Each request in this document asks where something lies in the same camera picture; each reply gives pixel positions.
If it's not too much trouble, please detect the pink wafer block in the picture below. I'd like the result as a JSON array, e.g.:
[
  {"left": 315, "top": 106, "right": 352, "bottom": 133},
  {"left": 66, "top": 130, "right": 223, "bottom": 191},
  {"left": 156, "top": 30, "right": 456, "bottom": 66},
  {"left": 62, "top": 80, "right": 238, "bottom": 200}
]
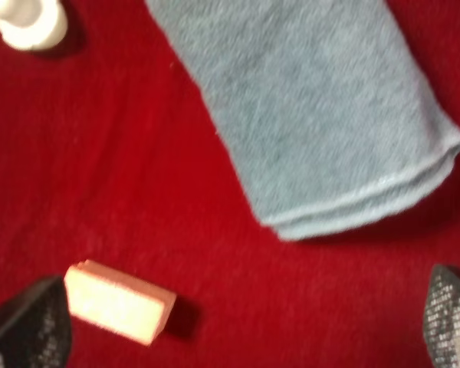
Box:
[{"left": 64, "top": 260, "right": 177, "bottom": 346}]

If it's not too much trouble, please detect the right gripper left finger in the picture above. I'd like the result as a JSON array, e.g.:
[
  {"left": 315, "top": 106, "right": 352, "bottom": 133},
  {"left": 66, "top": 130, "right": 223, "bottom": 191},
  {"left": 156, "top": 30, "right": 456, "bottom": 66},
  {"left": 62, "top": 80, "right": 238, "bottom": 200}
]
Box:
[{"left": 0, "top": 276, "right": 72, "bottom": 367}]

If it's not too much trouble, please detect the red velvet tablecloth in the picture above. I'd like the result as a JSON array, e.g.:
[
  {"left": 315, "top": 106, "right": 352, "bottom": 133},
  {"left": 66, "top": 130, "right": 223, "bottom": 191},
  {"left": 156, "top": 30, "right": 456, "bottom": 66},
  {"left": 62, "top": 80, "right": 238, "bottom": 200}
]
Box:
[{"left": 0, "top": 1, "right": 460, "bottom": 367}]

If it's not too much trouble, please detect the grey towel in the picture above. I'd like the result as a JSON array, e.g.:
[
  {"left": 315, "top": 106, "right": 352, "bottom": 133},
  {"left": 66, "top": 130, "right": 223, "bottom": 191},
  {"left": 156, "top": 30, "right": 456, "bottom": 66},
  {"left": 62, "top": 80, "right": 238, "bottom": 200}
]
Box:
[{"left": 147, "top": 1, "right": 460, "bottom": 241}]

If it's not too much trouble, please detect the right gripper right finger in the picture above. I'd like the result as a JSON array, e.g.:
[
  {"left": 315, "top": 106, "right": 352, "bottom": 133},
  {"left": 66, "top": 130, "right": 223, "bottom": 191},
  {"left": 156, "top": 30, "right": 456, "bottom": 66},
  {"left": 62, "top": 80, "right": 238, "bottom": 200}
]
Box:
[{"left": 422, "top": 264, "right": 460, "bottom": 368}]

